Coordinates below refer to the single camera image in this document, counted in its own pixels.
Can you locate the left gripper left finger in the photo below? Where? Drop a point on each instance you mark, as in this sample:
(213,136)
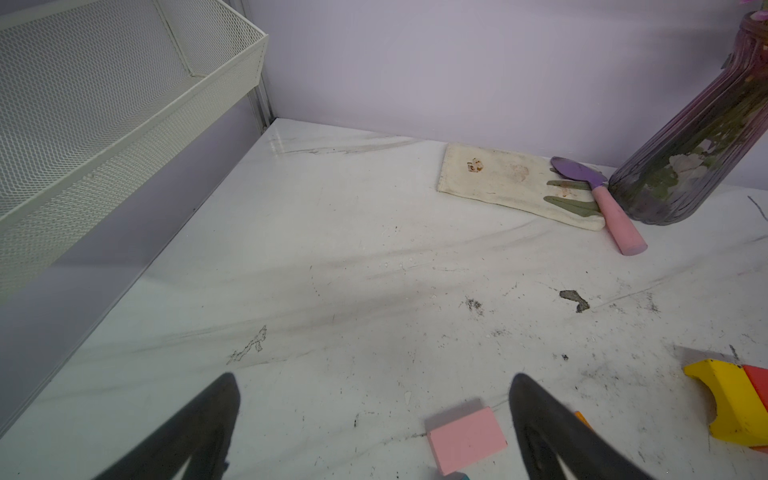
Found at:
(195,441)

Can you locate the dried leaf scrap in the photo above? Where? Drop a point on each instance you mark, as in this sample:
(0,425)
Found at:
(574,296)

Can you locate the purple pink toy knife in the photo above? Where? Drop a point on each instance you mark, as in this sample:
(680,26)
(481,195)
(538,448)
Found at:
(626,236)

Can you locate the yellow arch wood block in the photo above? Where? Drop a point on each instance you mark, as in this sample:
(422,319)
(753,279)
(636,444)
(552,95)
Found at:
(741,417)

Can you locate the orange wood block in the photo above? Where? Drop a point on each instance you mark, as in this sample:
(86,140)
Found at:
(581,417)

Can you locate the red arch wood block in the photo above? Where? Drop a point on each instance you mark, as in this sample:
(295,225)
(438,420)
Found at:
(758,377)

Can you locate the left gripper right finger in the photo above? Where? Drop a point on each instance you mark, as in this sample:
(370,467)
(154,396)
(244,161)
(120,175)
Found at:
(550,436)

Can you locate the pink wood block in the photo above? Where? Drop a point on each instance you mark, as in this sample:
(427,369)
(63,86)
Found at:
(466,441)

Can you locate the purple glass vase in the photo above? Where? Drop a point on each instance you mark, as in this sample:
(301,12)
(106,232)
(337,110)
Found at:
(676,170)

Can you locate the lower white mesh shelf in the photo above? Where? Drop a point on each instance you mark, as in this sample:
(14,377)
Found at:
(96,98)

